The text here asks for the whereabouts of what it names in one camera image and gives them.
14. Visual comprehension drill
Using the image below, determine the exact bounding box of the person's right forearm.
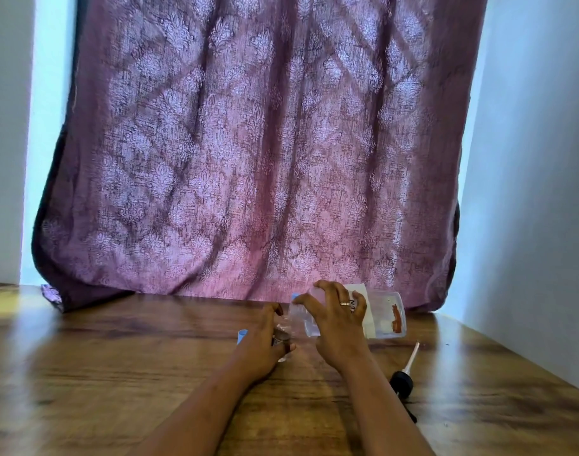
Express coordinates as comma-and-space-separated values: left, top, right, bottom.
336, 357, 436, 456

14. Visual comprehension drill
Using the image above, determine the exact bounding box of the large clear plastic bottle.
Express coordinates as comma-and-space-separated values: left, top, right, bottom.
289, 284, 408, 340

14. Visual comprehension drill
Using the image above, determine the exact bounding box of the small clear glass bottle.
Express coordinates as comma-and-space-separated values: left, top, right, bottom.
272, 314, 296, 364

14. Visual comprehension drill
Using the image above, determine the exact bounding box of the person's left hand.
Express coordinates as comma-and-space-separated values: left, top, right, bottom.
236, 302, 298, 384

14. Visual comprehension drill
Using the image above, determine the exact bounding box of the person's left forearm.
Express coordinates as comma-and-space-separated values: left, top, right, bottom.
136, 370, 271, 456

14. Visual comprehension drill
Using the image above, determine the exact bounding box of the purple patterned curtain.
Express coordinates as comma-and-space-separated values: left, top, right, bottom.
31, 0, 490, 313

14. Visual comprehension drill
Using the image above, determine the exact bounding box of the person's right hand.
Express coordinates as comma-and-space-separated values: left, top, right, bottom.
293, 279, 372, 373

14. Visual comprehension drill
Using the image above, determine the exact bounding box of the black pump dispenser white tube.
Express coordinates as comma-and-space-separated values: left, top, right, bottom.
389, 342, 421, 424

